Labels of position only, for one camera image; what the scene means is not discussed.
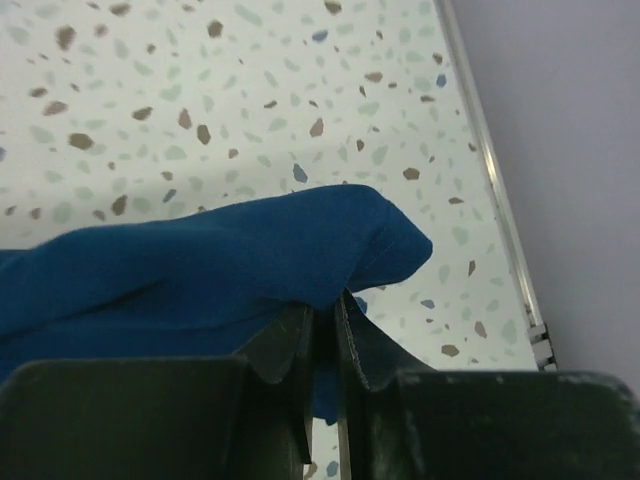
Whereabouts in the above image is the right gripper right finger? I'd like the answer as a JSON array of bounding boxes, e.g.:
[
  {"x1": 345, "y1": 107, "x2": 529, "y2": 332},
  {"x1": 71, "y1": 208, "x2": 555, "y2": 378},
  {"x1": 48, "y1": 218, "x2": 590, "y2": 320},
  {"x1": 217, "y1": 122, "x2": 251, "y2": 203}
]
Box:
[{"x1": 335, "y1": 295, "x2": 639, "y2": 480}]

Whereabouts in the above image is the blue mickey t-shirt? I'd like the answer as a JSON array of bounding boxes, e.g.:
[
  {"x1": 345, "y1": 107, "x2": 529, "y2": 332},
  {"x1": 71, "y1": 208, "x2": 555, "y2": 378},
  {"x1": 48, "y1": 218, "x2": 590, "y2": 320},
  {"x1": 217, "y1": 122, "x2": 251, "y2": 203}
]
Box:
[{"x1": 0, "y1": 183, "x2": 434, "y2": 426}]

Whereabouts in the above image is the aluminium frame rail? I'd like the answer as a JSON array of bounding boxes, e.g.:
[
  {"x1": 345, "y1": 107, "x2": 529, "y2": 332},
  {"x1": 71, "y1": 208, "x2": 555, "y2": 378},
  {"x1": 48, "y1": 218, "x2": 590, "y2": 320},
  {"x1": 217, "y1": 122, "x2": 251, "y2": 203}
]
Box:
[{"x1": 435, "y1": 1, "x2": 557, "y2": 372}]

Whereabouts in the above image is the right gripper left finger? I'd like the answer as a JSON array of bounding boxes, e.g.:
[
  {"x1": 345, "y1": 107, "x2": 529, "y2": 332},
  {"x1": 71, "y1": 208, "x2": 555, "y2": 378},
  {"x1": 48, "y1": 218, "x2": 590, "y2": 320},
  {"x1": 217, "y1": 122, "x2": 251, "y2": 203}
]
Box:
[{"x1": 1, "y1": 305, "x2": 313, "y2": 480}]

